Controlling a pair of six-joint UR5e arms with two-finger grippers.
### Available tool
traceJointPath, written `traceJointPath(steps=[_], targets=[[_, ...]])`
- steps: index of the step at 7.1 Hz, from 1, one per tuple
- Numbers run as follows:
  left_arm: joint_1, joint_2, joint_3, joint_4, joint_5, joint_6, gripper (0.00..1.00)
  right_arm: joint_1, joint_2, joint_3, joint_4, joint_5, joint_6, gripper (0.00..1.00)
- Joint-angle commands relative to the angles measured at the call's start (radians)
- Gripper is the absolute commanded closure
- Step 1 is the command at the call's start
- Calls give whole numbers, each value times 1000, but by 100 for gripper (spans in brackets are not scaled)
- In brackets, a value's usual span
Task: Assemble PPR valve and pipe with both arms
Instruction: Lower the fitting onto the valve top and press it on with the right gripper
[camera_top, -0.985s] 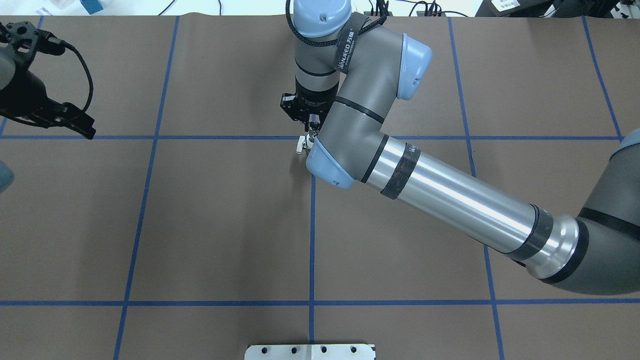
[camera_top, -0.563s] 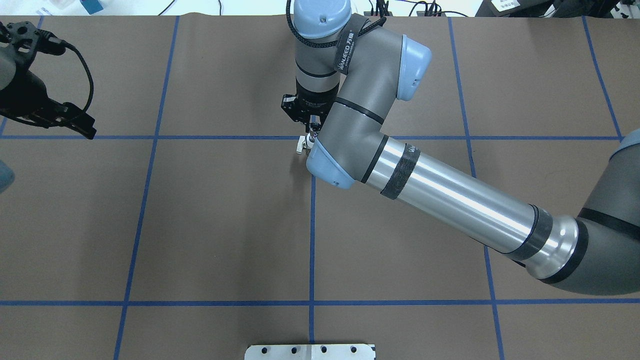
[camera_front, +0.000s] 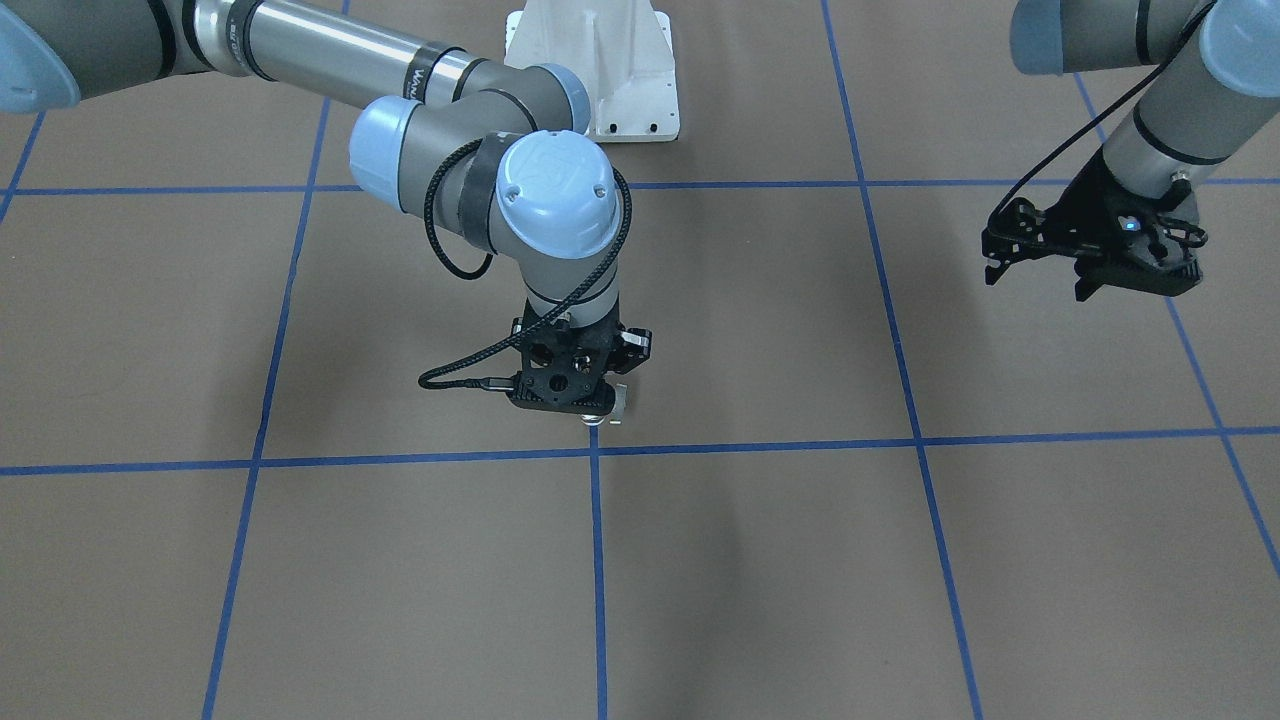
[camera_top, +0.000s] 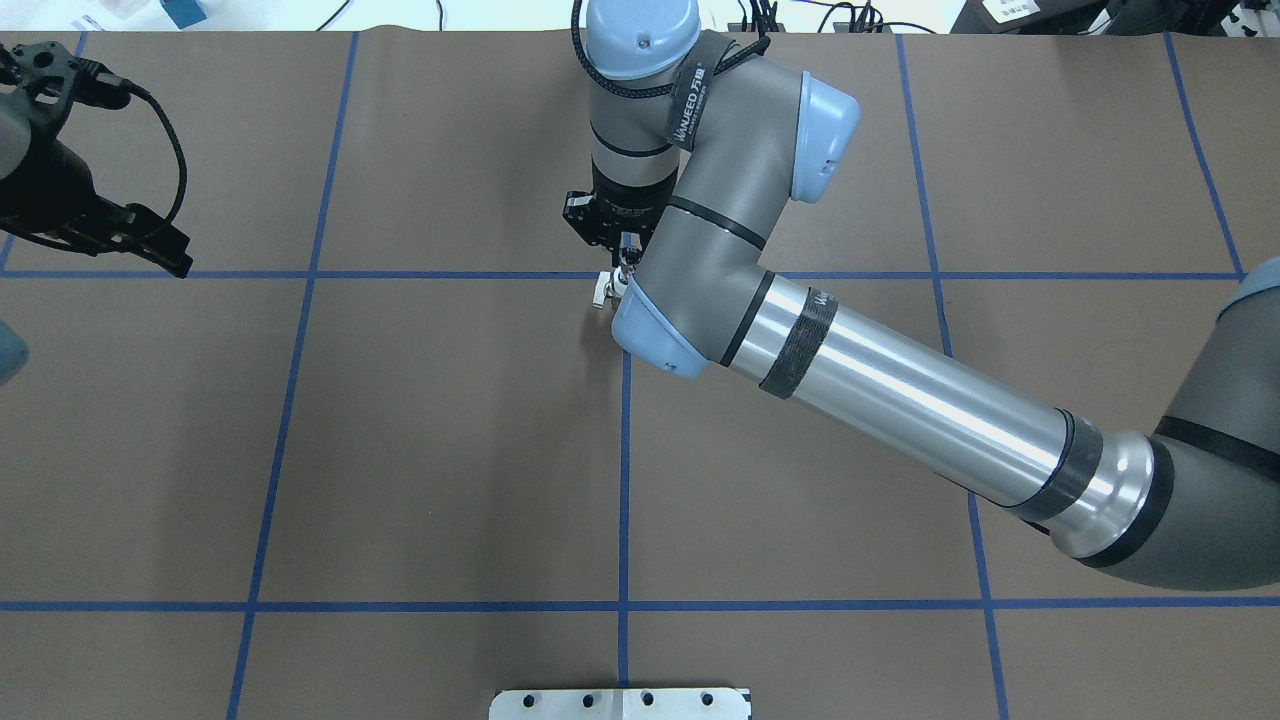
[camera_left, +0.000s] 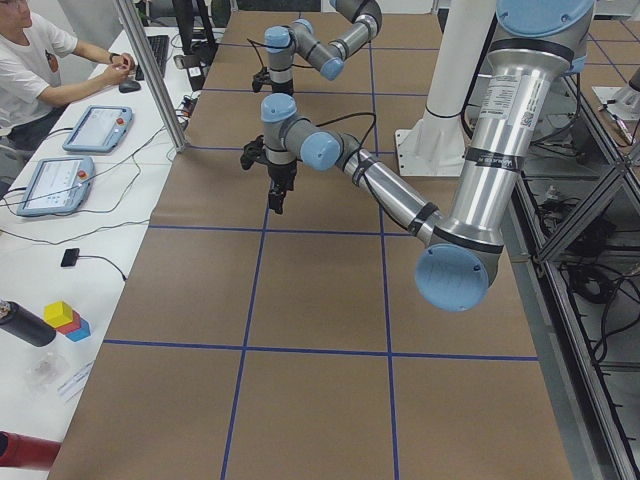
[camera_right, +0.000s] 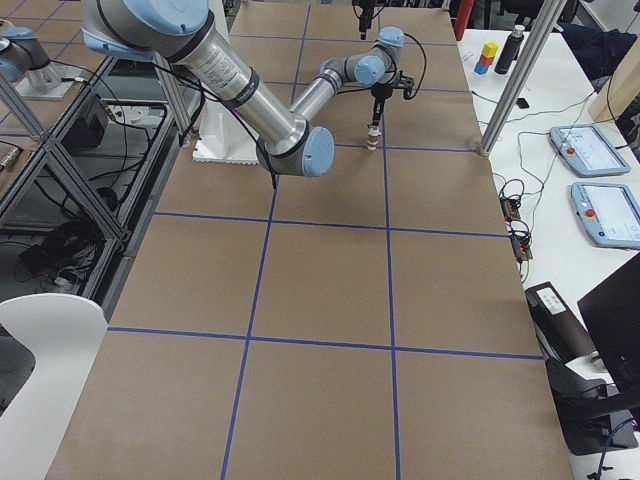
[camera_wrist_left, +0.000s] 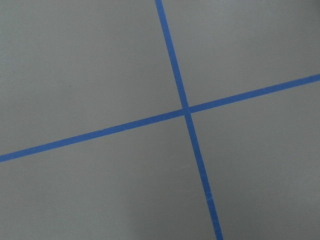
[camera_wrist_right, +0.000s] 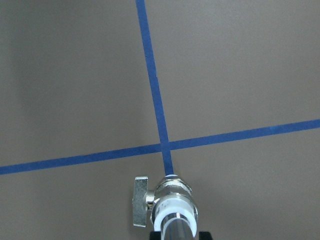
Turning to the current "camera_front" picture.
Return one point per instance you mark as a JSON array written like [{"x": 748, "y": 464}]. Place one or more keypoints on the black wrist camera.
[
  {"x": 558, "y": 378},
  {"x": 1014, "y": 236}
]

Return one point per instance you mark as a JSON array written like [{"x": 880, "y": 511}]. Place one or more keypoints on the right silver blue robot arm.
[{"x": 494, "y": 160}]

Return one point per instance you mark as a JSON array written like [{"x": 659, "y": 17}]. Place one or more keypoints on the silver metal valve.
[{"x": 610, "y": 408}]

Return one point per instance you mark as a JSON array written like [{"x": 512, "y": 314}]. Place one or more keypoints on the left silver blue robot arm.
[{"x": 1212, "y": 82}]

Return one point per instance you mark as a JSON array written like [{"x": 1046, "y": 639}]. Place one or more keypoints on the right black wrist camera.
[{"x": 558, "y": 378}]

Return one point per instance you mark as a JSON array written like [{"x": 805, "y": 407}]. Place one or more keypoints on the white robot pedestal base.
[{"x": 624, "y": 54}]

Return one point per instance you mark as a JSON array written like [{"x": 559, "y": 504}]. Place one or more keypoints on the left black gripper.
[{"x": 1092, "y": 193}]

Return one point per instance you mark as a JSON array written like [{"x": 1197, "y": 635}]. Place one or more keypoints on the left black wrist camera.
[{"x": 1014, "y": 236}]

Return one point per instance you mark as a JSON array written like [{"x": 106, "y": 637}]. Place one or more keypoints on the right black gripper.
[{"x": 636, "y": 345}]

